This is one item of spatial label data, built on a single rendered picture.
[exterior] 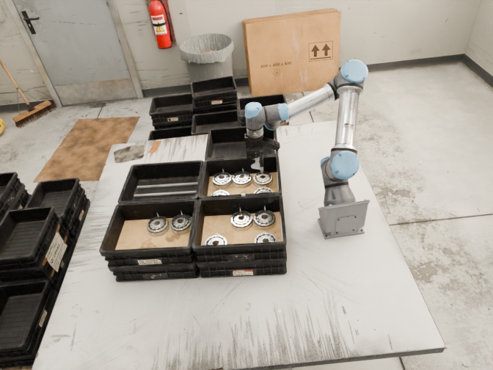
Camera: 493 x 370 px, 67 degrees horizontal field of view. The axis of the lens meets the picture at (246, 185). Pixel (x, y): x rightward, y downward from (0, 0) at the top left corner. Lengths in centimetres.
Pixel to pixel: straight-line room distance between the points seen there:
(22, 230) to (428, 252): 267
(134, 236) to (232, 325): 62
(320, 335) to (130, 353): 76
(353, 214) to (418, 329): 54
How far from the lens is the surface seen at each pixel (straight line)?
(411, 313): 171
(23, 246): 264
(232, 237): 172
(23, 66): 514
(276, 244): 155
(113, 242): 182
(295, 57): 443
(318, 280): 173
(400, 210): 308
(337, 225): 182
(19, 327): 257
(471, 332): 260
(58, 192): 309
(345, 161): 165
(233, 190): 194
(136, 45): 463
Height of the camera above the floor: 214
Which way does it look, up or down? 42 degrees down
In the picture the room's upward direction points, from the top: 7 degrees counter-clockwise
